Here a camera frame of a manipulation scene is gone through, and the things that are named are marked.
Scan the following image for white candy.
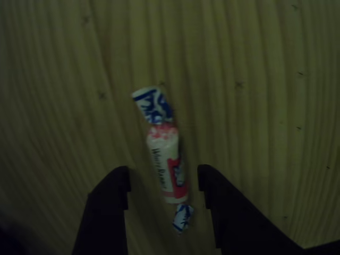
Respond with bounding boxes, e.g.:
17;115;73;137
131;85;195;236

